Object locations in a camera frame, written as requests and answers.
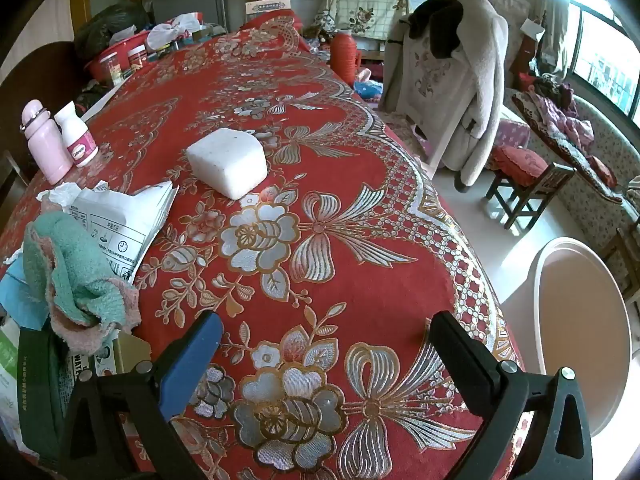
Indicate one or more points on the blue plastic bag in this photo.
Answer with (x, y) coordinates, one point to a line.
(370, 91)

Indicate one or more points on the pink clothes pile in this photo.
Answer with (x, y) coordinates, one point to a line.
(565, 115)

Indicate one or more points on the white paper packet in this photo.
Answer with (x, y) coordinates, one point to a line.
(120, 230)

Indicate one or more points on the white foam block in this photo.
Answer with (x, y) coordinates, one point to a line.
(227, 160)

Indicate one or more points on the white chair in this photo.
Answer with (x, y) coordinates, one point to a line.
(400, 122)

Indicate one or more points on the red sofa pillow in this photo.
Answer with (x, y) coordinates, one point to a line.
(600, 170)

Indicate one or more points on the blue packet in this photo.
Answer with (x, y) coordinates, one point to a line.
(20, 295)

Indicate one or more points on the grey fleece jacket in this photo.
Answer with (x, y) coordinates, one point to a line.
(480, 85)

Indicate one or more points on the clear plastic jar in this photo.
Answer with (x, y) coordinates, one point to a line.
(137, 62)
(111, 67)

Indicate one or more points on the white plastic bag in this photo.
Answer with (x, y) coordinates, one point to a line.
(172, 30)

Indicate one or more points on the red floral tablecloth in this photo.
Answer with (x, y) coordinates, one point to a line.
(350, 160)

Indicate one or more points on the black plastic bag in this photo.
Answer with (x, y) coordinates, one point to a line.
(110, 22)

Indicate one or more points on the red seat cushion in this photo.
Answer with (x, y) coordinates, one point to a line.
(517, 160)

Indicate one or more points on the crumpled white tissue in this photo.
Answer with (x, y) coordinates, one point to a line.
(62, 194)

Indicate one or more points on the red plastic basin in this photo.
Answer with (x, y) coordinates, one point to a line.
(97, 67)

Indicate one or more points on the white printed box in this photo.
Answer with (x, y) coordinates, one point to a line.
(267, 5)

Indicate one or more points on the green white packet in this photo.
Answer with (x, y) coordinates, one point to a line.
(30, 400)

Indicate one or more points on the pink bottle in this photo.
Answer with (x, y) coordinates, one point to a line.
(47, 155)

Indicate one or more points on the green pink towel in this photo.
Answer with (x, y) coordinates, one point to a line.
(65, 270)

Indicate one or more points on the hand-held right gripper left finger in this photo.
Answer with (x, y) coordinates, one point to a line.
(192, 355)

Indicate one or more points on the small wooden stool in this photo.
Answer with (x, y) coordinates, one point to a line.
(542, 185)

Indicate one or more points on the cream floral cloth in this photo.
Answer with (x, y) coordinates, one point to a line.
(360, 5)

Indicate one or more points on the white pill bottle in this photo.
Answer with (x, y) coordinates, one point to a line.
(77, 140)

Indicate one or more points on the window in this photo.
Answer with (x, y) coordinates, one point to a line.
(610, 60)

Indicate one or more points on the pink floral covered table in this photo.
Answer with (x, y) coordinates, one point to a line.
(512, 132)

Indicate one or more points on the tan cardboard carton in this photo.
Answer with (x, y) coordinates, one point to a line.
(127, 352)

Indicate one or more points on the dark wooden chair back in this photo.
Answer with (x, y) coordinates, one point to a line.
(40, 70)

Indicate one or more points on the floral sofa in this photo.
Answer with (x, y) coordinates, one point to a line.
(595, 135)

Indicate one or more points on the beige plastic bucket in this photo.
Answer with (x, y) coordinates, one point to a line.
(575, 320)

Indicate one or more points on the cream curtain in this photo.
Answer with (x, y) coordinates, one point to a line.
(555, 10)

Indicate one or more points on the red thermos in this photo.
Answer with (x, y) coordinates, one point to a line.
(344, 57)

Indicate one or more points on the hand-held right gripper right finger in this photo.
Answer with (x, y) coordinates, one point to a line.
(462, 360)

